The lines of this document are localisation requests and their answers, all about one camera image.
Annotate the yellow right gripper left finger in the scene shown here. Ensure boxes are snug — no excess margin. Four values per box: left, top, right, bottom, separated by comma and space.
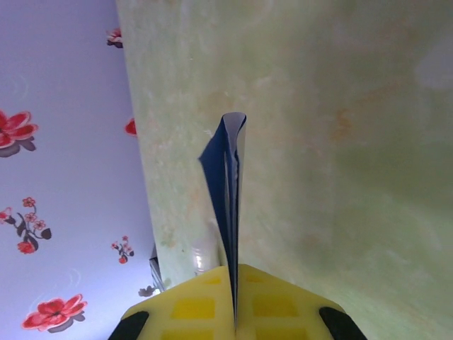
109, 265, 236, 340

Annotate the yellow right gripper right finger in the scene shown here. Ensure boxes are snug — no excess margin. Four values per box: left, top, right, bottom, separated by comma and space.
236, 263, 367, 340

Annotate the white glue stick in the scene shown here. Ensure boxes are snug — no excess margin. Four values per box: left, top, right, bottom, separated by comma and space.
190, 219, 223, 278

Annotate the lined letter paper blue border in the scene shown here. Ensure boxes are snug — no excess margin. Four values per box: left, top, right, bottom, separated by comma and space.
197, 111, 248, 329

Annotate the stacked aluminium side rail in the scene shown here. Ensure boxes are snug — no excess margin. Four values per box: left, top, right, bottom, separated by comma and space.
148, 244, 167, 292

